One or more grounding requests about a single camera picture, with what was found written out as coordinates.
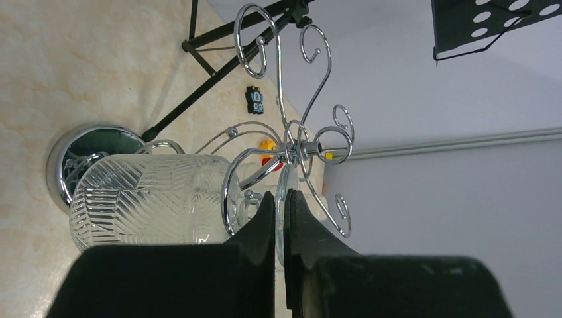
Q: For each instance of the plain wine glass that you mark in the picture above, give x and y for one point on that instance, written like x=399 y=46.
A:
x=142 y=199

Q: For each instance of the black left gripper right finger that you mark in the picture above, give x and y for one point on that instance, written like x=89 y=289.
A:
x=326 y=278

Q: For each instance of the yellow ring toy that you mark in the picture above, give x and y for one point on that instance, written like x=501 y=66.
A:
x=267 y=145

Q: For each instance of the aluminium frame post right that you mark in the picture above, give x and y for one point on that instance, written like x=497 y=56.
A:
x=523 y=137

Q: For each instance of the black music stand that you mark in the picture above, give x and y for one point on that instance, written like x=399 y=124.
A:
x=407 y=71

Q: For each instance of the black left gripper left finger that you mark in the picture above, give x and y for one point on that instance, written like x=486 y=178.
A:
x=232 y=279

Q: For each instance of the black blue small device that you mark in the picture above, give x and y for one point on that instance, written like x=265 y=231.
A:
x=254 y=99

